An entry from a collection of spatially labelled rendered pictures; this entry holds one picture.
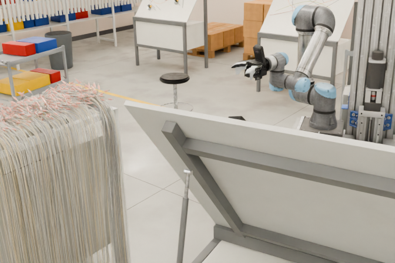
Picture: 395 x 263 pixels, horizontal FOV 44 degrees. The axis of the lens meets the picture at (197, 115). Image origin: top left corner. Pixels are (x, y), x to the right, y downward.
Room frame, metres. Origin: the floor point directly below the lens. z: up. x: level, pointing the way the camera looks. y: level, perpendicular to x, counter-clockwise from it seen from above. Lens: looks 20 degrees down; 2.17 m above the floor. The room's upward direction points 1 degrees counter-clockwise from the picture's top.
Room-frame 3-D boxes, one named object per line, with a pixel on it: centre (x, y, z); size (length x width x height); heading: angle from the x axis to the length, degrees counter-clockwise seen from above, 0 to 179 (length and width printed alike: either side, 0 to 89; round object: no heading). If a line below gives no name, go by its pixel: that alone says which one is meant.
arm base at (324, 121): (2.51, -0.69, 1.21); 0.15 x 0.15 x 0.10
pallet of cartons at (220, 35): (9.61, -0.34, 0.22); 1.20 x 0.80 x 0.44; 143
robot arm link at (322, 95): (2.52, -0.69, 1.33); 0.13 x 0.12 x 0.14; 45
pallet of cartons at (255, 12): (8.60, -1.57, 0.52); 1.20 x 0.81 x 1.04; 52
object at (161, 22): (8.41, 0.40, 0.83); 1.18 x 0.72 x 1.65; 50
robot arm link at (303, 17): (2.61, -0.60, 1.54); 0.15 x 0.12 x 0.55; 45
